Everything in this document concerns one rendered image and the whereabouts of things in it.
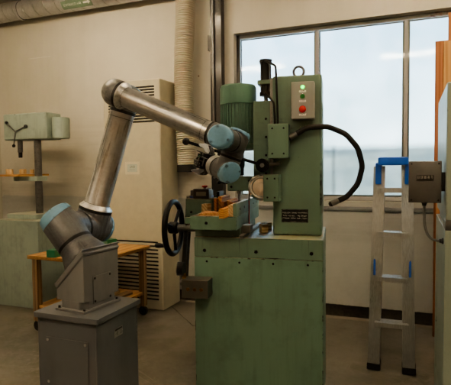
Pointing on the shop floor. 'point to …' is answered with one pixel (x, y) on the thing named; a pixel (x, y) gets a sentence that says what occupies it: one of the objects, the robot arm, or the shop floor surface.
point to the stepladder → (407, 325)
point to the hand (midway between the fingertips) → (201, 158)
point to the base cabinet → (261, 321)
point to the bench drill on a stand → (25, 127)
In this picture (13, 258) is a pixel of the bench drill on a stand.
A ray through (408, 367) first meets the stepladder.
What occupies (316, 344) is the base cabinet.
